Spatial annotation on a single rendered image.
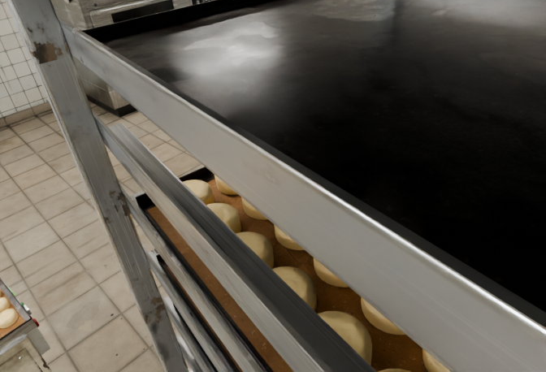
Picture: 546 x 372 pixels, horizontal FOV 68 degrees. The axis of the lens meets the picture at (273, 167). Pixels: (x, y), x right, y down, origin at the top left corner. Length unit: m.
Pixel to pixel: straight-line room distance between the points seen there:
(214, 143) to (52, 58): 0.27
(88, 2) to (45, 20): 4.00
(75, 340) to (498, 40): 2.35
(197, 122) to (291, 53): 0.14
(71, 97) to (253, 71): 0.20
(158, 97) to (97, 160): 0.25
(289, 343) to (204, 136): 0.10
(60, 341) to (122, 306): 0.33
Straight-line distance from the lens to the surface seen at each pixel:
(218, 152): 0.16
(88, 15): 4.40
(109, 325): 2.44
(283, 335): 0.20
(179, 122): 0.19
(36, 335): 1.45
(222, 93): 0.24
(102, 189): 0.46
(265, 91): 0.23
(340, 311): 0.34
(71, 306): 2.64
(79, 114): 0.42
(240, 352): 0.30
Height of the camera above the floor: 1.76
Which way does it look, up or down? 33 degrees down
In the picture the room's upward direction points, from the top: 7 degrees counter-clockwise
